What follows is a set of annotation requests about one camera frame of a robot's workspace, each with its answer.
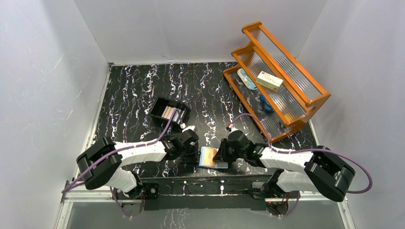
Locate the cream cardboard box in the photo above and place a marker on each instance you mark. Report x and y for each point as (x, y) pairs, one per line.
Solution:
(269, 81)

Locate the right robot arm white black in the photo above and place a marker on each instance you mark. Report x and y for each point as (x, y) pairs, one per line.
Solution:
(314, 170)

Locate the orange wooden shelf rack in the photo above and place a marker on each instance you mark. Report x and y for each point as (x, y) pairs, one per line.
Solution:
(298, 98)

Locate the black card holder wallet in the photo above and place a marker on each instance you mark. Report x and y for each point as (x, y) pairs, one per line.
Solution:
(219, 164)

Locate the white blue oval package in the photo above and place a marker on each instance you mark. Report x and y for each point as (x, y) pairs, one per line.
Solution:
(246, 79)

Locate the blue small object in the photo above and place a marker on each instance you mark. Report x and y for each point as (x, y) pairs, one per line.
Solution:
(266, 105)

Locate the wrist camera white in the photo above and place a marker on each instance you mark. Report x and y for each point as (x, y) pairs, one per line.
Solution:
(190, 130)
(231, 128)

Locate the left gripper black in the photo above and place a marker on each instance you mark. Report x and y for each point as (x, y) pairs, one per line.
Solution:
(193, 154)

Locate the black box of cards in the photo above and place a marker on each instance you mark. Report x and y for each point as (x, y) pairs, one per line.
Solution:
(163, 109)

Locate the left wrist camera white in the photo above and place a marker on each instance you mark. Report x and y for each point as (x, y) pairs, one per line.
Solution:
(190, 130)

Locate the black aluminium base frame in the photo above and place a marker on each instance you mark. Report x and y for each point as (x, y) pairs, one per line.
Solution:
(241, 191)

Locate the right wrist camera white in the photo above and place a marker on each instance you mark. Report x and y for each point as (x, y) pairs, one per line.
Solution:
(231, 128)

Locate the orange credit card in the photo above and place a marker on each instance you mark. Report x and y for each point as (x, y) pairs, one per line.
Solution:
(206, 158)

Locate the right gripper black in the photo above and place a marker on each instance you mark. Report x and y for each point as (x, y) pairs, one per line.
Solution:
(221, 154)

